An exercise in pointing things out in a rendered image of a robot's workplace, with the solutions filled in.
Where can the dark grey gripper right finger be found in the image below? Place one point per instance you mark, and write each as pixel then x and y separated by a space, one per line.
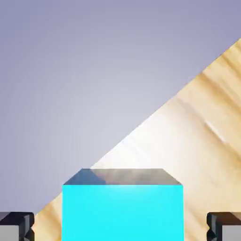
pixel 224 222

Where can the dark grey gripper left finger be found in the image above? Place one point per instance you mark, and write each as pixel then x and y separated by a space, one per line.
pixel 17 222

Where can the small cyan cube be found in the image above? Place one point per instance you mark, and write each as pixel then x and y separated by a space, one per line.
pixel 122 212

